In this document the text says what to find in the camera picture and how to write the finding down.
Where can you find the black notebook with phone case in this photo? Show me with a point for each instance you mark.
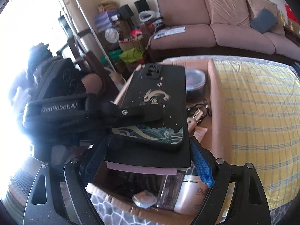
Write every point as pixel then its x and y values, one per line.
pixel 159 147

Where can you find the small clear plastic box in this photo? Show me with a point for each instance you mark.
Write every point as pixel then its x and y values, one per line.
pixel 144 199

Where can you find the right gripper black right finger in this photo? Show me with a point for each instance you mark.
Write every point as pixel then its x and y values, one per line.
pixel 248 205

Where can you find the pink brown sofa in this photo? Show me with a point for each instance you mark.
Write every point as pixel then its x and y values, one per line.
pixel 221 27

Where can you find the round clear lidded container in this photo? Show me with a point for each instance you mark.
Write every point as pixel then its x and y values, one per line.
pixel 195 85

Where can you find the yellow plaid cloth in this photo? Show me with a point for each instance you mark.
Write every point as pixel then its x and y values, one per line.
pixel 263 106

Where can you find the cluttered wooden shelf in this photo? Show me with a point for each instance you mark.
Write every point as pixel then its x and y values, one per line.
pixel 122 39

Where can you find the grey blue cushion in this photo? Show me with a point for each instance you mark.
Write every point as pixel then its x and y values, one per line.
pixel 264 21

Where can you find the papers on sofa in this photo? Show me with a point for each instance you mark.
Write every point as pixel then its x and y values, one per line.
pixel 169 32

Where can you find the white bottle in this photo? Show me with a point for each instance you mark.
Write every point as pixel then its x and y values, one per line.
pixel 191 195

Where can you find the red box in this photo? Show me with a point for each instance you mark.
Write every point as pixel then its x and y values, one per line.
pixel 290 15

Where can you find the clear rectangular case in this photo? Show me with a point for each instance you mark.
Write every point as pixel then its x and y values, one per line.
pixel 169 191

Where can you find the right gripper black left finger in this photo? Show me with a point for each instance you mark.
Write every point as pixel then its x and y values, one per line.
pixel 45 202

